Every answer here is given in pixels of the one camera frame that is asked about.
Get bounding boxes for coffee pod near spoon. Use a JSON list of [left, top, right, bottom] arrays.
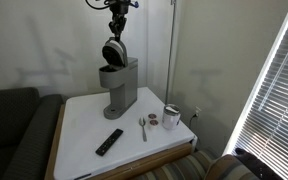
[[150, 120, 159, 126]]

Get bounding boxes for wooden side table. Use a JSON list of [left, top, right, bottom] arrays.
[[43, 103, 198, 180]]

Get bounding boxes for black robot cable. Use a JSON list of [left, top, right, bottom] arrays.
[[85, 0, 140, 10]]

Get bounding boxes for silver metal spoon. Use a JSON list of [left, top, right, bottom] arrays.
[[139, 118, 147, 142]]

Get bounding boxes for white insulated mug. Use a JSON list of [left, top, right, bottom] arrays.
[[162, 104, 181, 130]]

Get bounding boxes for grey coffee machine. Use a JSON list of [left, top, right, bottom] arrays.
[[99, 37, 138, 120]]

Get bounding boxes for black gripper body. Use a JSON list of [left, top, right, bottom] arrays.
[[109, 0, 130, 34]]

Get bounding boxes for black remote control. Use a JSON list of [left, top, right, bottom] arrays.
[[95, 129, 123, 156]]

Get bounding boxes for white window blinds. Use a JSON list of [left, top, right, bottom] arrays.
[[234, 17, 288, 180]]

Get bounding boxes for wall outlet with plug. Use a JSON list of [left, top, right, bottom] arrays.
[[189, 106, 202, 129]]

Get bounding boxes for striped sofa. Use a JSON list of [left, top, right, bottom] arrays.
[[130, 148, 285, 180]]

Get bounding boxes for coffee pod near machine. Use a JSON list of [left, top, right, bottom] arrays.
[[148, 113, 157, 119]]

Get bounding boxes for dark grey sofa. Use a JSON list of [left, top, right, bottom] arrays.
[[0, 87, 63, 180]]

